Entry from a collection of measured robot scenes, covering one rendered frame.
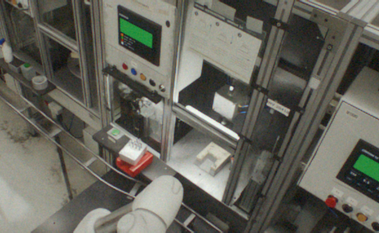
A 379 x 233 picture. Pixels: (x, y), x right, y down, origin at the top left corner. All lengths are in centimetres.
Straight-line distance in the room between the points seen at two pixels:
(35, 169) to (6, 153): 33
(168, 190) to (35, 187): 198
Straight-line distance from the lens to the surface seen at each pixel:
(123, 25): 163
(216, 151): 200
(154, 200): 124
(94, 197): 215
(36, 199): 306
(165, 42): 151
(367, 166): 129
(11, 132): 360
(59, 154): 246
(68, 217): 210
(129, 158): 188
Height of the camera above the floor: 245
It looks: 44 degrees down
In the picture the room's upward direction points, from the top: 9 degrees clockwise
